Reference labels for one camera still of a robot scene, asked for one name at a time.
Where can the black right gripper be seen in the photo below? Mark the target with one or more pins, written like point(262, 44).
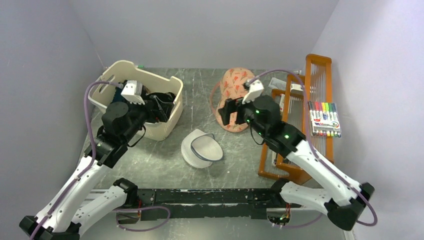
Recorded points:
point(232, 105)

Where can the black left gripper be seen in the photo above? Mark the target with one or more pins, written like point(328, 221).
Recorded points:
point(161, 113)

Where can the white mesh laundry bag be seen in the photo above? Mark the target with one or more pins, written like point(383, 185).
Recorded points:
point(200, 149)

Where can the black bra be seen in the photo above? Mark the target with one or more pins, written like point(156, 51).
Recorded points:
point(162, 98)

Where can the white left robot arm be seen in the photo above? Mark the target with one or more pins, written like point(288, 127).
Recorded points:
point(66, 217)

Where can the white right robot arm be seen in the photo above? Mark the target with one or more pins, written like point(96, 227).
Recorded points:
point(341, 198)

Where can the pink floral mesh bag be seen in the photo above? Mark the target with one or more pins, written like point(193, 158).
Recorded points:
point(231, 86)

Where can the cream plastic laundry basket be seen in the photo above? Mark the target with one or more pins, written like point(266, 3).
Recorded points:
point(102, 95)

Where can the teal garment in basket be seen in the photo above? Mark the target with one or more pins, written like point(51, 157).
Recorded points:
point(117, 96)

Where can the white paper tag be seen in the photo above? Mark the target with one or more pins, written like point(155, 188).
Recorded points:
point(276, 83)

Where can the orange wooden rack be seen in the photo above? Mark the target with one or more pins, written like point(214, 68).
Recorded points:
point(318, 84)

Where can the pack of coloured markers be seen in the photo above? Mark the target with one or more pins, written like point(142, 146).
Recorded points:
point(324, 119)

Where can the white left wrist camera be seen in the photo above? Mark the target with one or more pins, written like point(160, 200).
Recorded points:
point(132, 92)

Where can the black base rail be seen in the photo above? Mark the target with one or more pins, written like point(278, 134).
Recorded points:
point(160, 203)

